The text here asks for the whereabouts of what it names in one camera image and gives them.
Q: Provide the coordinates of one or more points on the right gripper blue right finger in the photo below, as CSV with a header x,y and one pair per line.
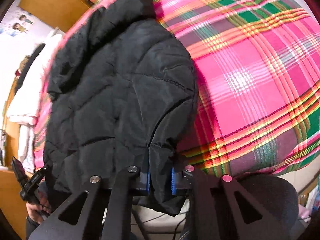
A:
x,y
173,181

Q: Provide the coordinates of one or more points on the wooden wardrobe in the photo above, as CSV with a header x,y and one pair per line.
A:
x,y
57,13

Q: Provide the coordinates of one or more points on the person's left hand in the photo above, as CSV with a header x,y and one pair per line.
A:
x,y
34,210

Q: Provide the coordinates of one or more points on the black puffer jacket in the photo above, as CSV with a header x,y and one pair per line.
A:
x,y
123,91

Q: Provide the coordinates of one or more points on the pink plaid bed sheet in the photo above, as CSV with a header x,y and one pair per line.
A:
x,y
257,64

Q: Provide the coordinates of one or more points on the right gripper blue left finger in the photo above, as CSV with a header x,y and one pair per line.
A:
x,y
148,181

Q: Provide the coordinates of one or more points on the black pillow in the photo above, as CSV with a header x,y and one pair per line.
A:
x,y
26,64

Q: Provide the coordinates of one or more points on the cartoon couple wall sticker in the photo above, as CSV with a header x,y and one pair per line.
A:
x,y
21,24

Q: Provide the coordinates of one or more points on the wooden headboard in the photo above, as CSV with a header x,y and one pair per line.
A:
x,y
9,132

